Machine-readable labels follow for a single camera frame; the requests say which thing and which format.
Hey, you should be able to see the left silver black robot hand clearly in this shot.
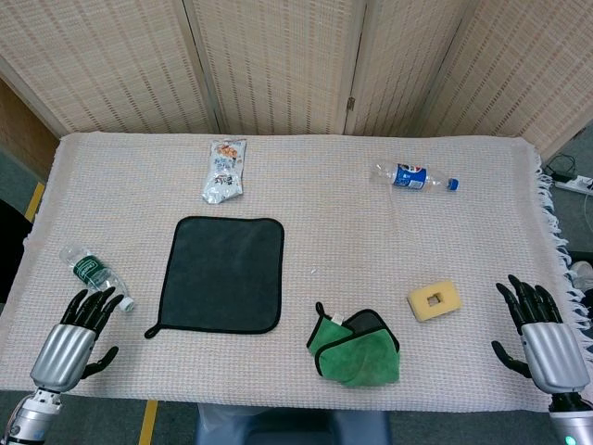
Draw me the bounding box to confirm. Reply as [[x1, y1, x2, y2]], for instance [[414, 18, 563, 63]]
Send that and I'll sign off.
[[30, 286, 126, 394]]

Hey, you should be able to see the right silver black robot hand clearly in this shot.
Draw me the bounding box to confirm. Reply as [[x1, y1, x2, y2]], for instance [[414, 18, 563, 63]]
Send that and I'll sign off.
[[490, 273, 593, 398]]

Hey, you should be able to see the dark green yellow-backed cloth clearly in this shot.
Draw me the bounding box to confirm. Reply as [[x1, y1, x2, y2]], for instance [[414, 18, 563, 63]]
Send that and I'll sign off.
[[144, 215, 285, 339]]

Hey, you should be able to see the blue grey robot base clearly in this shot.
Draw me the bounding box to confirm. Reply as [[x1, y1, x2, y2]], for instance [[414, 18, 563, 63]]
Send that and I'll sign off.
[[194, 401, 393, 445]]

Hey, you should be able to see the yellow sponge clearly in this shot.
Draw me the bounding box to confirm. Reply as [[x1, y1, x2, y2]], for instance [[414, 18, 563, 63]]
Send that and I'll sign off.
[[406, 279, 464, 324]]

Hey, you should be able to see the green label plastic bottle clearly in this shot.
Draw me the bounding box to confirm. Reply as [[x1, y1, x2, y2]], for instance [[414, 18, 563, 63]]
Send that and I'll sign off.
[[58, 244, 136, 312]]

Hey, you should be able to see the white shoe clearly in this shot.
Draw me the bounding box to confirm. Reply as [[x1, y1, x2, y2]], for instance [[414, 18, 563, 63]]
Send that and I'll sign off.
[[568, 261, 593, 291]]

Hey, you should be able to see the black trouser leg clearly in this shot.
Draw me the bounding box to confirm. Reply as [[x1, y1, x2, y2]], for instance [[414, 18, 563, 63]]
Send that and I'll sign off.
[[0, 198, 33, 291]]

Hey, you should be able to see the white power strip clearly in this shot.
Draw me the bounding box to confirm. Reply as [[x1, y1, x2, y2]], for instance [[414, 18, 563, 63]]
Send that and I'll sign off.
[[554, 175, 593, 194]]

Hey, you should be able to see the brown wooden board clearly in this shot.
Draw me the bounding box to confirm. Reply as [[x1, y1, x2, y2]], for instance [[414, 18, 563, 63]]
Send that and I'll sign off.
[[0, 78, 61, 183]]

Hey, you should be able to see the blue label plastic bottle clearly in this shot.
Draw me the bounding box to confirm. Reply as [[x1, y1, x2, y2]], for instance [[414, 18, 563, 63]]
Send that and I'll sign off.
[[371, 158, 461, 193]]

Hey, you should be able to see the white woven tablecloth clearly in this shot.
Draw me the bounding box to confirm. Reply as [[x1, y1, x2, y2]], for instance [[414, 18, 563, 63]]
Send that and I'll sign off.
[[0, 132, 593, 413]]

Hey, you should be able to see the white snack bag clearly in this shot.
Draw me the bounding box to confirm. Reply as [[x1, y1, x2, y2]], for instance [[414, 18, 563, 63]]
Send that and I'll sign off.
[[200, 137, 248, 205]]

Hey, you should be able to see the beige bamboo folding screen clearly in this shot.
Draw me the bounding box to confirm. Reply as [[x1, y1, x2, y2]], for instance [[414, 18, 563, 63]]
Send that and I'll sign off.
[[0, 0, 593, 161]]

